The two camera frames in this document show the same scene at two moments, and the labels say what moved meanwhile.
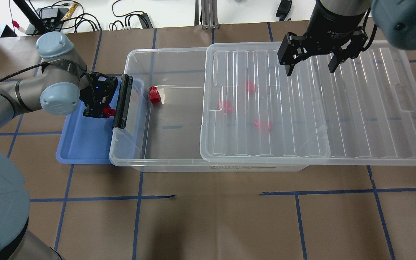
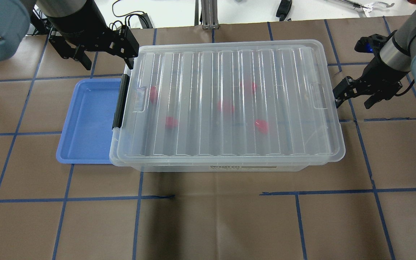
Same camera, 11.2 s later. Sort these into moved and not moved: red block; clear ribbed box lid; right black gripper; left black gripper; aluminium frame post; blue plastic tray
Moved: right black gripper; left black gripper; clear ribbed box lid; red block
Not moved: blue plastic tray; aluminium frame post
